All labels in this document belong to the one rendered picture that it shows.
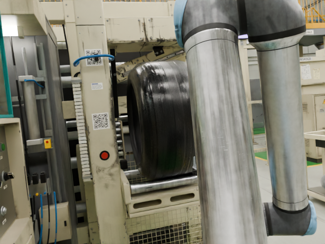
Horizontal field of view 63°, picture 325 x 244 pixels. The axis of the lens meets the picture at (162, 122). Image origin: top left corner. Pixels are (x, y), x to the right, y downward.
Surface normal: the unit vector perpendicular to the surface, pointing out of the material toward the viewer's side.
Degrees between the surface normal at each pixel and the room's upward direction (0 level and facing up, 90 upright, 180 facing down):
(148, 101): 75
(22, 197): 90
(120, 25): 90
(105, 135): 90
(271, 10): 101
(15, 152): 90
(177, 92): 66
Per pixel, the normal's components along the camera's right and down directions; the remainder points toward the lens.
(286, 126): -0.27, 0.38
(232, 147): 0.08, -0.26
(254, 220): 0.48, -0.26
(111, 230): 0.25, 0.03
